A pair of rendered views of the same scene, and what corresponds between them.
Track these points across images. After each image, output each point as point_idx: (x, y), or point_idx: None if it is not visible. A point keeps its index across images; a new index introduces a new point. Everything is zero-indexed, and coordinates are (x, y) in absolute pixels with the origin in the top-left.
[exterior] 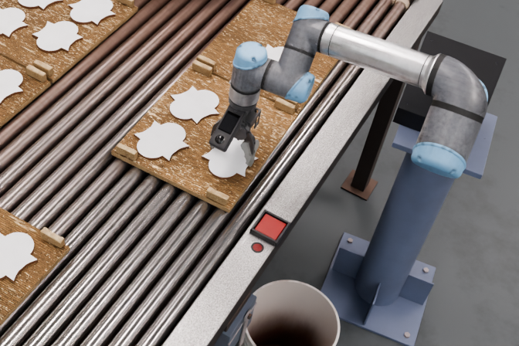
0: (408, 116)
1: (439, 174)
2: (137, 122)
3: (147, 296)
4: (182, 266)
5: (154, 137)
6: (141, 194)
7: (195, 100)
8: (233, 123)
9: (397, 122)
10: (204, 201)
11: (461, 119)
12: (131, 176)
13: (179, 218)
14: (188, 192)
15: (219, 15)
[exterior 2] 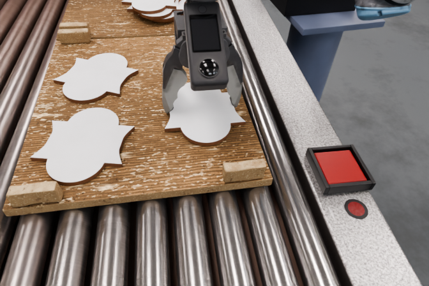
0: (299, 1)
1: None
2: (23, 140)
3: None
4: None
5: (70, 142)
6: (115, 252)
7: (94, 69)
8: (214, 31)
9: (288, 15)
10: (222, 191)
11: None
12: (72, 231)
13: (208, 248)
14: (189, 194)
15: None
